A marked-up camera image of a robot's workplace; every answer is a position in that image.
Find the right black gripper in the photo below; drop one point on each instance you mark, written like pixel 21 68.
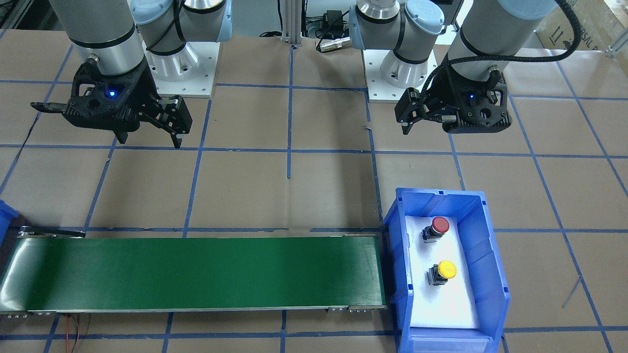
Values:
pixel 145 93

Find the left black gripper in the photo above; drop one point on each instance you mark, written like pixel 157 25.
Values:
pixel 438 96

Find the red push button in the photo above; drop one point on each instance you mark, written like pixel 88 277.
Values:
pixel 435 230

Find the yellow push button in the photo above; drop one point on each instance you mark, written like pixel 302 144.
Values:
pixel 440 273

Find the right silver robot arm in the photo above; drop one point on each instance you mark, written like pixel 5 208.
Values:
pixel 126 46

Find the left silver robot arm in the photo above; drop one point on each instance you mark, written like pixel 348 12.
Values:
pixel 492 33

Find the silver connector plug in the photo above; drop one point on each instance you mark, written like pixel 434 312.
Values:
pixel 333 45

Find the black power adapter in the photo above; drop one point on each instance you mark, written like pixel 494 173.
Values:
pixel 333 20

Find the blue plastic bin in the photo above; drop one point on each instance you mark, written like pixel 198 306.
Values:
pixel 488 281
pixel 7 215

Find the green conveyor belt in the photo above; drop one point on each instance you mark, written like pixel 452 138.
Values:
pixel 117 275

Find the white foam pad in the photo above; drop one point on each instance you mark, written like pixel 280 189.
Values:
pixel 443 295

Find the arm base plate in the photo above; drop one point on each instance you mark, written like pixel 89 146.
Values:
pixel 189 73
pixel 387 77

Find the aluminium frame post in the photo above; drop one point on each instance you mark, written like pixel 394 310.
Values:
pixel 291 21

